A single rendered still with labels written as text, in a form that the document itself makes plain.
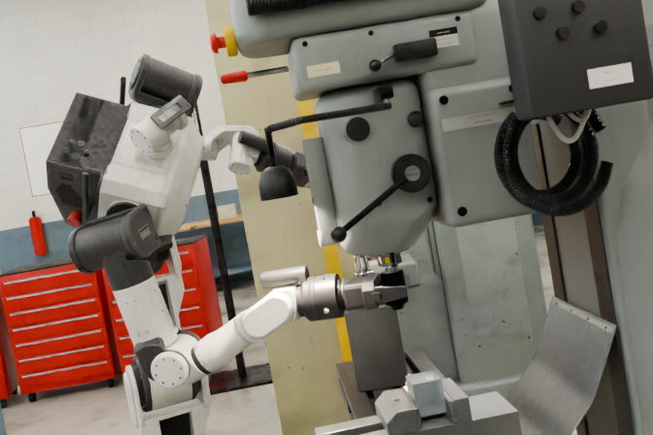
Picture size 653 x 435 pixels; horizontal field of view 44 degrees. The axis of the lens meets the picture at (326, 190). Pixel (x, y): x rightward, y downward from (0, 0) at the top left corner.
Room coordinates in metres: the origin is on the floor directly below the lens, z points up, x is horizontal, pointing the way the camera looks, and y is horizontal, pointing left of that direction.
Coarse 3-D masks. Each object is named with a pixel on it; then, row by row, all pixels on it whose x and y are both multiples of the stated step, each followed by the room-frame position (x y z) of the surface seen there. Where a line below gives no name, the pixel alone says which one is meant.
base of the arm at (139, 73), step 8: (144, 56) 1.87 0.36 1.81; (136, 64) 1.90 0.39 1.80; (144, 64) 1.84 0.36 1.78; (136, 72) 1.85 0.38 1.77; (144, 72) 1.84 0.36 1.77; (136, 80) 1.84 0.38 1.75; (200, 80) 1.90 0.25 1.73; (128, 88) 1.92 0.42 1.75; (136, 88) 1.84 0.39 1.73; (192, 88) 1.88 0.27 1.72; (200, 88) 1.89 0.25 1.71; (136, 96) 1.84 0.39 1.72; (144, 96) 1.84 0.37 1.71; (152, 96) 1.85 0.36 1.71; (192, 96) 1.88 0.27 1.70; (144, 104) 1.85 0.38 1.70; (152, 104) 1.85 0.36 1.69; (160, 104) 1.86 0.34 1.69; (192, 104) 1.88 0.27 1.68; (192, 112) 1.89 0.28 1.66
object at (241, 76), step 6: (288, 66) 1.65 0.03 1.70; (234, 72) 1.64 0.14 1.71; (240, 72) 1.64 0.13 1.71; (246, 72) 1.64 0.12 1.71; (252, 72) 1.65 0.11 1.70; (258, 72) 1.65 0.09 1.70; (264, 72) 1.65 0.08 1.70; (270, 72) 1.65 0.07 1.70; (276, 72) 1.65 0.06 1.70; (282, 72) 1.65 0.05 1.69; (222, 78) 1.64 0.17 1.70; (228, 78) 1.64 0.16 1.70; (234, 78) 1.64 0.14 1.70; (240, 78) 1.64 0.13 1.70; (246, 78) 1.64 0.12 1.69
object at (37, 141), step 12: (24, 132) 10.32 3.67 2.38; (36, 132) 10.33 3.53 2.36; (48, 132) 10.34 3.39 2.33; (24, 144) 10.31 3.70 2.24; (36, 144) 10.32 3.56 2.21; (48, 144) 10.33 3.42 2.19; (24, 156) 10.31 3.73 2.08; (36, 156) 10.32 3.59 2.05; (36, 168) 10.32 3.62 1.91; (36, 180) 10.32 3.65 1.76; (36, 192) 10.32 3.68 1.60; (48, 192) 10.33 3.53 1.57
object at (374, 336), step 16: (384, 304) 1.84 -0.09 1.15; (352, 320) 1.82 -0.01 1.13; (368, 320) 1.81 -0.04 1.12; (384, 320) 1.81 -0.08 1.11; (352, 336) 1.82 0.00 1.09; (368, 336) 1.81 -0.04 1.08; (384, 336) 1.81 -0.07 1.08; (400, 336) 1.81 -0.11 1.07; (352, 352) 1.82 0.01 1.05; (368, 352) 1.81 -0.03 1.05; (384, 352) 1.81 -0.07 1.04; (400, 352) 1.81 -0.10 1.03; (368, 368) 1.82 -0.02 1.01; (384, 368) 1.81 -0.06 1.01; (400, 368) 1.81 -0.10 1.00; (368, 384) 1.82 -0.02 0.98; (384, 384) 1.81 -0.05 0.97; (400, 384) 1.81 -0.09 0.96
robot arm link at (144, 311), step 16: (128, 288) 1.60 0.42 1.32; (144, 288) 1.61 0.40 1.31; (128, 304) 1.61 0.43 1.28; (144, 304) 1.61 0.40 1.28; (160, 304) 1.63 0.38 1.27; (128, 320) 1.61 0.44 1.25; (144, 320) 1.61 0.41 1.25; (160, 320) 1.62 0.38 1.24; (144, 336) 1.61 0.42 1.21; (160, 336) 1.62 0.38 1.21; (176, 336) 1.65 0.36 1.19; (144, 352) 1.61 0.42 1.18; (160, 352) 1.60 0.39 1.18; (176, 352) 1.60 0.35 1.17; (144, 368) 1.61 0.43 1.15; (160, 368) 1.60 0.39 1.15; (176, 368) 1.59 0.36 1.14; (160, 384) 1.60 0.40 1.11; (176, 384) 1.60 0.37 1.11
